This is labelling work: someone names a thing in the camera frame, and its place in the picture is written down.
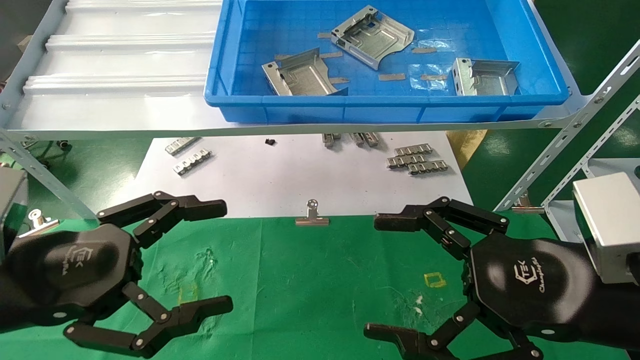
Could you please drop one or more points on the curved sheet metal bracket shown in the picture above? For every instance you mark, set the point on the curved sheet metal bracket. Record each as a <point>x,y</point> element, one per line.
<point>370,37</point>

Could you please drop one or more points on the white paper sheet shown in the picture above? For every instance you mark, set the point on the white paper sheet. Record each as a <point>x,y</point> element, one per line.
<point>280,175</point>

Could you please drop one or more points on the blue plastic bin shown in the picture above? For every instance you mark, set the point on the blue plastic bin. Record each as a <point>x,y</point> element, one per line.
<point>280,107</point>

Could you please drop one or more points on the grey metal shelf rack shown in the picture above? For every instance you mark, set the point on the grey metal shelf rack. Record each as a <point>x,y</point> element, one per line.
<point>125,105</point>

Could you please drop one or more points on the small black clip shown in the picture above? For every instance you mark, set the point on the small black clip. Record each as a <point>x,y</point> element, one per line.
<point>270,141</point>

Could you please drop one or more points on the grey side shelf unit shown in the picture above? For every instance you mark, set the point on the grey side shelf unit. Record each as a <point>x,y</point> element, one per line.
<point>557,220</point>

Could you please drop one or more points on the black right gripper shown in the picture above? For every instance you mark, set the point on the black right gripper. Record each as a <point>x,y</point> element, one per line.
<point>530,285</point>

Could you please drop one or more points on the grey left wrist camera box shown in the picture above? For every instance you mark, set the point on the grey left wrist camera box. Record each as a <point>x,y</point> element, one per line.
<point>10,200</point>

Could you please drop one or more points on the sheet metal bracket with flange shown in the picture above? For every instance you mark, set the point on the sheet metal bracket with flange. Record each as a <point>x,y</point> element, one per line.
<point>305,80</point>

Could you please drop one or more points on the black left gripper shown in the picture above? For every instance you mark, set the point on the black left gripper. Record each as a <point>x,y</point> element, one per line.
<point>60,270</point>

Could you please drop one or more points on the yellow square tape marker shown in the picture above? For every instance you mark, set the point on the yellow square tape marker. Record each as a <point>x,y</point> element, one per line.
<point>426,280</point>

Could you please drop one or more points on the green cloth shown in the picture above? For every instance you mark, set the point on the green cloth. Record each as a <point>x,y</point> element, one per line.
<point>325,280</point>

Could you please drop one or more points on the small boxy sheet metal bracket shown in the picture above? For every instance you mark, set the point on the small boxy sheet metal bracket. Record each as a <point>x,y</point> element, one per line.
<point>487,82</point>

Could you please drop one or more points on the clear plastic film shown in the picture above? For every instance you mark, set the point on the clear plastic film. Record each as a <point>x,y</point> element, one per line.
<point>425,70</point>

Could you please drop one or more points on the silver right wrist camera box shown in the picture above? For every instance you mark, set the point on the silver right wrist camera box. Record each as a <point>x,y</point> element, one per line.
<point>605,225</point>

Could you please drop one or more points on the small slotted metal rail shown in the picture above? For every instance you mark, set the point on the small slotted metal rail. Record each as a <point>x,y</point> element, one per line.
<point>182,145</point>
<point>357,139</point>
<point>371,139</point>
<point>192,161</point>
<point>427,167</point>
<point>405,160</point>
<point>330,139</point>
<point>413,149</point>

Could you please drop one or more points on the black caster wheel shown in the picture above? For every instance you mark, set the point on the black caster wheel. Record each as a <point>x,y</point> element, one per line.
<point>63,145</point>

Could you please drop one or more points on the beige cardboard box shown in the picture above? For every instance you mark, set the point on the beige cardboard box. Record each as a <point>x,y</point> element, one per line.
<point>25,43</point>

